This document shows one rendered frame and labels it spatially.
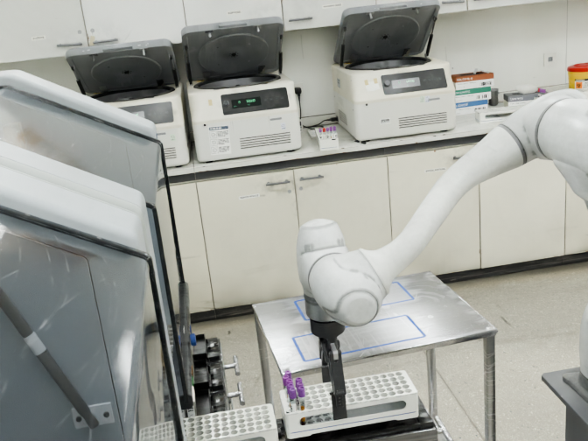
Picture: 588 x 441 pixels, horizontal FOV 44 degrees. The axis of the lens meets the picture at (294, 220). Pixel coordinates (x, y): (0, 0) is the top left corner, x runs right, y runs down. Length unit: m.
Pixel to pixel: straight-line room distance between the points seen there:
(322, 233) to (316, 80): 3.01
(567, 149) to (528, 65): 3.39
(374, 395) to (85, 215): 0.81
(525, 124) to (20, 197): 0.99
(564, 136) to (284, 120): 2.48
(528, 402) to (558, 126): 1.96
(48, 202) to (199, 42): 2.88
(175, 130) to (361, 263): 2.50
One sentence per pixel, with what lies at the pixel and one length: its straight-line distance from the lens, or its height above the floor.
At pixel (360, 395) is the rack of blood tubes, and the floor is 0.89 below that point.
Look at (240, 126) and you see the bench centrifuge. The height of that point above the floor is 1.08.
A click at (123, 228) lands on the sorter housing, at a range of 1.13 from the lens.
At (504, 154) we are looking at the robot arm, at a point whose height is 1.39.
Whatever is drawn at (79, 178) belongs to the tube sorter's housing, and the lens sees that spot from 1.30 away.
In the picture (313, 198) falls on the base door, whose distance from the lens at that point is 3.89.
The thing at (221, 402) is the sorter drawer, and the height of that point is 0.82.
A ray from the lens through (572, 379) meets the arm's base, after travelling 2.06.
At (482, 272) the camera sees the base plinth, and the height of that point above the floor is 0.03.
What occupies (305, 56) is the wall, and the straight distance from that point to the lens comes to 4.39.
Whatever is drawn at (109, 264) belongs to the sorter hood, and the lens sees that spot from 1.05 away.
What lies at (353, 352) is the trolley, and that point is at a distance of 1.97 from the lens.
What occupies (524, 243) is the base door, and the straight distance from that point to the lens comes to 4.37.
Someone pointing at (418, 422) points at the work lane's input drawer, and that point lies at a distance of 1.71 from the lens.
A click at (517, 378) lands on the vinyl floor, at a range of 3.43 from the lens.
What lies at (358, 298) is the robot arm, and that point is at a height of 1.23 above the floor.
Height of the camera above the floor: 1.78
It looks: 19 degrees down
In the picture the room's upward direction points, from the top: 6 degrees counter-clockwise
